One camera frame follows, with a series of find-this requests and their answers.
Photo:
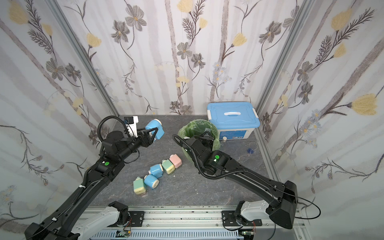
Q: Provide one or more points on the blue sharpener upper middle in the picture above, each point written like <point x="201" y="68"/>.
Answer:
<point x="156" y="170"/>

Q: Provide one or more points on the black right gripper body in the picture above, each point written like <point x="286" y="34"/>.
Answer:
<point x="202" y="139"/>

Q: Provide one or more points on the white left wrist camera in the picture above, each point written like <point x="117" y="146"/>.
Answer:
<point x="131" y="124"/>

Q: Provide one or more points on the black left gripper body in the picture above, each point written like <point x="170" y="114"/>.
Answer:
<point x="145" y="137"/>

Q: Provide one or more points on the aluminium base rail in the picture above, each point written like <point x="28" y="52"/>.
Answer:
<point x="196" y="223"/>

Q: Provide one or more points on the green yellow pencil sharpener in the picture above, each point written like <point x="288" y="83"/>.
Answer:
<point x="168" y="166"/>

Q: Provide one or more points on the green bagged trash bin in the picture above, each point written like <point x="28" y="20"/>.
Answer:
<point x="198" y="127"/>

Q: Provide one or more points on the blue sharpener lower middle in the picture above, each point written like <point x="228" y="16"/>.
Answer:
<point x="151" y="181"/>

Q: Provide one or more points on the blue lidded storage box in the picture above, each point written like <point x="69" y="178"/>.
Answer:
<point x="234" y="120"/>

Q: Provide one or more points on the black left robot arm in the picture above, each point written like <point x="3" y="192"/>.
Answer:
<point x="118" y="141"/>

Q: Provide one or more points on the green yellow sharpener leftmost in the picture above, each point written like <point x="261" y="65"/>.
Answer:
<point x="139" y="186"/>

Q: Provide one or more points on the pink pencil sharpener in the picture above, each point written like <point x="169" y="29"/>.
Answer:
<point x="175" y="160"/>

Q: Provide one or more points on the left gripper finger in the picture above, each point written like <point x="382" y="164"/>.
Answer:
<point x="144" y="130"/>
<point x="152" y="135"/>

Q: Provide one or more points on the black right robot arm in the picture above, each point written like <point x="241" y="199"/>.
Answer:
<point x="281" y="197"/>

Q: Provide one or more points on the blue sharpener with crank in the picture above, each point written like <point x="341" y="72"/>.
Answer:
<point x="155" y="123"/>

